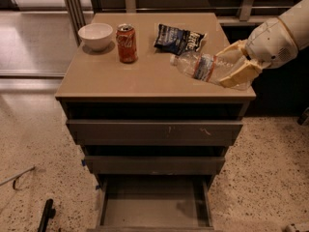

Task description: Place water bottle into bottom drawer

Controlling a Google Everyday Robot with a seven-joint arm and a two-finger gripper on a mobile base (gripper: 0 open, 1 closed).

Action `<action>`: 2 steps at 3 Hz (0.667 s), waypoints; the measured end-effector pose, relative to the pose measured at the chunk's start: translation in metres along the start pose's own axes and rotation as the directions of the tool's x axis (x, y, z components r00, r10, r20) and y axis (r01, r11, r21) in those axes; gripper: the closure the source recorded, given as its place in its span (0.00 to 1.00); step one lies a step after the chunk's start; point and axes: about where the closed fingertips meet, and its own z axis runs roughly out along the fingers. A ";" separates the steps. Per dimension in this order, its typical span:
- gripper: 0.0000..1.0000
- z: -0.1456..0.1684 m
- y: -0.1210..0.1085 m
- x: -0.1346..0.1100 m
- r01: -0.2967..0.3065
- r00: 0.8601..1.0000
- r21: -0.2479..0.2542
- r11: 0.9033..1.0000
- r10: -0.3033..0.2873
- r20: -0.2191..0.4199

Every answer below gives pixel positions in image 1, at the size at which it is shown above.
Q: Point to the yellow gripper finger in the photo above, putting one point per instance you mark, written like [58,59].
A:
[243,71]
[234,51]

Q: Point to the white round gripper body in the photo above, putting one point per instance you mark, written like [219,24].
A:
[269,43]

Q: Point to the clear plastic water bottle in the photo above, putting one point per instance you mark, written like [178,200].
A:
[209,68]

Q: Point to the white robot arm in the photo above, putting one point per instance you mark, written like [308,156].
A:
[297,21]

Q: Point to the brown drawer cabinet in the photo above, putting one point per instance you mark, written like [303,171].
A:
[98,86]

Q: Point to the grey top drawer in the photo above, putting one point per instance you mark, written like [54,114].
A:
[154,133]

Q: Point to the open grey bottom drawer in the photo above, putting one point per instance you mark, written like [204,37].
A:
[140,203]

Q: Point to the grey middle drawer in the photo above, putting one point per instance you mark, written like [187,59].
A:
[154,165]

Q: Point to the dark blue chip bag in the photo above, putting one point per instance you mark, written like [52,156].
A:
[177,41]

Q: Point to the orange soda can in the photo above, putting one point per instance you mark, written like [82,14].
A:
[126,42]

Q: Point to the white ceramic bowl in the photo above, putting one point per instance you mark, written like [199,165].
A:
[96,36]

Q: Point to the grey metal window frame post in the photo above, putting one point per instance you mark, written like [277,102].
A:
[76,16]

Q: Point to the black handle on floor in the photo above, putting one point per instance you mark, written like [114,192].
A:
[48,213]

